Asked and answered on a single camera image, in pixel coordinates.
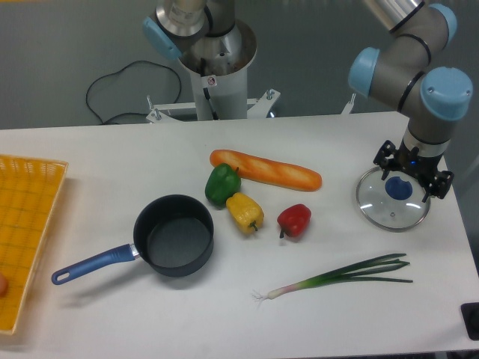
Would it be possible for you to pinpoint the black device at table edge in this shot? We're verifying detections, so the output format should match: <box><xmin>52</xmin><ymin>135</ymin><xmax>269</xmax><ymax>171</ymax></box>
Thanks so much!
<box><xmin>460</xmin><ymin>302</ymin><xmax>479</xmax><ymax>341</ymax></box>

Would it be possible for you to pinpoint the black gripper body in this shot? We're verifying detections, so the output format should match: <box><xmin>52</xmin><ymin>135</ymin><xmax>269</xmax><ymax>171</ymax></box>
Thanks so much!
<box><xmin>394</xmin><ymin>142</ymin><xmax>442</xmax><ymax>183</ymax></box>

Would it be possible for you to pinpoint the yellow bell pepper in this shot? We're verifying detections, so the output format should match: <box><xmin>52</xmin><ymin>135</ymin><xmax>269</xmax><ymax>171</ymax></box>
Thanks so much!
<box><xmin>226</xmin><ymin>192</ymin><xmax>264</xmax><ymax>235</ymax></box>

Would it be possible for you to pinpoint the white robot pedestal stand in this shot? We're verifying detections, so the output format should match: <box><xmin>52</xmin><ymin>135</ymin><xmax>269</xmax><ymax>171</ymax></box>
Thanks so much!
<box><xmin>144</xmin><ymin>18</ymin><xmax>281</xmax><ymax>120</ymax></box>

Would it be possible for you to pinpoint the red bell pepper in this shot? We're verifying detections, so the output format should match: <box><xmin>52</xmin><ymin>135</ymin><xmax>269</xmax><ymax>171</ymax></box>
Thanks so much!
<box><xmin>277</xmin><ymin>203</ymin><xmax>311</xmax><ymax>239</ymax></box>

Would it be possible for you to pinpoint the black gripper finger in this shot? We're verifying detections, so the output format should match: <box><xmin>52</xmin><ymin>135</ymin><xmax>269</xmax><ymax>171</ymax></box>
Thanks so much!
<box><xmin>373</xmin><ymin>140</ymin><xmax>397</xmax><ymax>180</ymax></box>
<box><xmin>421</xmin><ymin>171</ymin><xmax>454</xmax><ymax>203</ymax></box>

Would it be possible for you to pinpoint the black cable on floor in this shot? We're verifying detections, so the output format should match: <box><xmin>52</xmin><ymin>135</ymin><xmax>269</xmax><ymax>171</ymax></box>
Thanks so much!
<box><xmin>85</xmin><ymin>60</ymin><xmax>183</xmax><ymax>125</ymax></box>

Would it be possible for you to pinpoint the green bell pepper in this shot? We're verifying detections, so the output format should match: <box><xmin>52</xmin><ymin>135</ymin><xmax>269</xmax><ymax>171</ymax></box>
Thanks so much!
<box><xmin>204</xmin><ymin>163</ymin><xmax>241</xmax><ymax>207</ymax></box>

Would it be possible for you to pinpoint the glass pot lid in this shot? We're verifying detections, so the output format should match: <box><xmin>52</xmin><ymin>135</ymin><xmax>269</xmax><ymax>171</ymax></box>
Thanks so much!
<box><xmin>356</xmin><ymin>167</ymin><xmax>430</xmax><ymax>232</ymax></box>

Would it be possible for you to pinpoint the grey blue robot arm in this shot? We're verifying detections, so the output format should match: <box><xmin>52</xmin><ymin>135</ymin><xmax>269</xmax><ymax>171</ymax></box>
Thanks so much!
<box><xmin>142</xmin><ymin>1</ymin><xmax>473</xmax><ymax>198</ymax></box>

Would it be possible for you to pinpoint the yellow woven basket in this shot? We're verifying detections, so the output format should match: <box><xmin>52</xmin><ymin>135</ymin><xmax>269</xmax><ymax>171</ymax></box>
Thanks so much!
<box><xmin>1</xmin><ymin>155</ymin><xmax>68</xmax><ymax>335</ymax></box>

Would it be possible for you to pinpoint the black saucepan blue handle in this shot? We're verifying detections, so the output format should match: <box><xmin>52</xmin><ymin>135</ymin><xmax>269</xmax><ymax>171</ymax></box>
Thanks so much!
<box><xmin>51</xmin><ymin>194</ymin><xmax>214</xmax><ymax>285</ymax></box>

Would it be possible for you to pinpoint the baguette bread loaf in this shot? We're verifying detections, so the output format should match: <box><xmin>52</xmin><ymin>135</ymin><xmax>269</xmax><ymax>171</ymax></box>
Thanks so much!
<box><xmin>210</xmin><ymin>149</ymin><xmax>323</xmax><ymax>192</ymax></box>

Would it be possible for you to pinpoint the green onion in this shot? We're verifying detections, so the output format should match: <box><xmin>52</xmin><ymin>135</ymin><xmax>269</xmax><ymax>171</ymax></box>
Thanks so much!
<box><xmin>251</xmin><ymin>253</ymin><xmax>413</xmax><ymax>303</ymax></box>

